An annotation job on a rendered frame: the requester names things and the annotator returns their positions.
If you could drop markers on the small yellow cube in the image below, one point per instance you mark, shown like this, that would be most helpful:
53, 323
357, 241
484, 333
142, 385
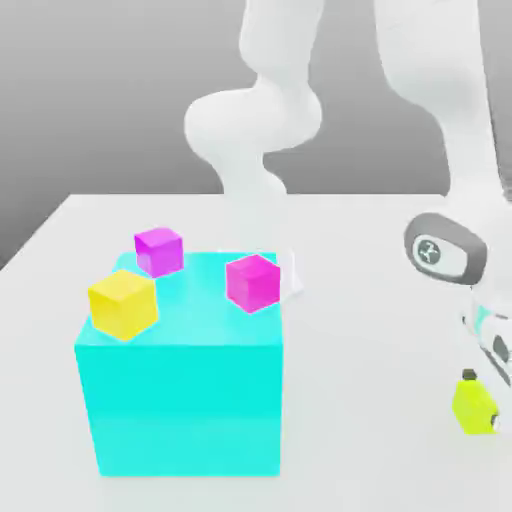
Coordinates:
122, 306

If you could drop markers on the small magenta cube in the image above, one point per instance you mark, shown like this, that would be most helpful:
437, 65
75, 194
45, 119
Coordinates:
252, 284

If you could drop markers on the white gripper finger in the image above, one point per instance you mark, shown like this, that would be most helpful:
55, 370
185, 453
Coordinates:
496, 423
468, 374

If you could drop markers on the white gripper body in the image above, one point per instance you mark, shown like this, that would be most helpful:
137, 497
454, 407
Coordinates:
487, 348

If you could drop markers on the small purple cube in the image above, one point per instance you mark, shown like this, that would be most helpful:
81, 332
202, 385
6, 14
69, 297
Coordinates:
160, 250

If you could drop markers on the small lime cube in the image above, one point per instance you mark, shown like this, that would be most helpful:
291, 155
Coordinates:
474, 408

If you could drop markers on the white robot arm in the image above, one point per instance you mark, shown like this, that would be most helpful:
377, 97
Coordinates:
256, 120

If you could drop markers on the large cyan box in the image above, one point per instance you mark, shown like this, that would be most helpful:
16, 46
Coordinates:
184, 400

